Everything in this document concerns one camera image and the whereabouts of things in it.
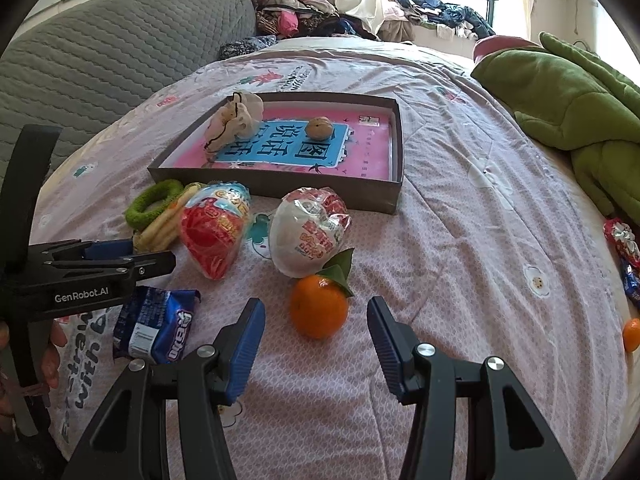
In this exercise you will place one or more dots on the grey quilted headboard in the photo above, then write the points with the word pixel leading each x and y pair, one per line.
pixel 87 67

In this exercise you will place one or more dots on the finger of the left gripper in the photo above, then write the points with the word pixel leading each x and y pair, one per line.
pixel 140 267
pixel 83 249

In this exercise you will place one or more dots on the clothes pile by headboard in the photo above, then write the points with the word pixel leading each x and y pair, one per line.
pixel 287 19

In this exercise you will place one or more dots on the shallow box with pink book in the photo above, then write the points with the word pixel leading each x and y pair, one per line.
pixel 363 160

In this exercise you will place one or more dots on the pink bedsheet with strawberries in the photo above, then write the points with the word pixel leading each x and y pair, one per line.
pixel 493 249

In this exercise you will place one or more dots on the clothes pile on windowsill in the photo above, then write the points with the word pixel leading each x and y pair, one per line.
pixel 430 13

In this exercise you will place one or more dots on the red surprise egg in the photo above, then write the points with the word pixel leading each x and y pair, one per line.
pixel 213 224

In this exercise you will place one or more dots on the blue cookie packet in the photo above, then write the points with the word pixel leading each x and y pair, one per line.
pixel 154 324

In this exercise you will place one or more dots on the red candy wrapper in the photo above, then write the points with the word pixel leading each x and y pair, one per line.
pixel 620 235

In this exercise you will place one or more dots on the yellow snack packet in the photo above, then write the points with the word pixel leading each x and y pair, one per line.
pixel 164 230

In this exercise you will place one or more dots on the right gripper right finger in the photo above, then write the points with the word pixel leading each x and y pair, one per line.
pixel 508 438

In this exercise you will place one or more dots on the walnut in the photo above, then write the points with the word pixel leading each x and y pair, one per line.
pixel 319 129

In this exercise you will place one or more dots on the orange mandarin with leaf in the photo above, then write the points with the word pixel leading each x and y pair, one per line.
pixel 319 302

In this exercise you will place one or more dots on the left hand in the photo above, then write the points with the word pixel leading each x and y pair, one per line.
pixel 50 363

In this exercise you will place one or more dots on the dark patterned cloth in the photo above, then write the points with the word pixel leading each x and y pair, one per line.
pixel 246 46

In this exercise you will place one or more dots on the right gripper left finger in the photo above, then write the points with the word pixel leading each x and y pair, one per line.
pixel 127 438

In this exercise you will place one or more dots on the pink pillow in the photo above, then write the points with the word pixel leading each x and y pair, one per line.
pixel 496 43

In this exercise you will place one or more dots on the green blanket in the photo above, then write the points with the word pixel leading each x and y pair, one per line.
pixel 569 99

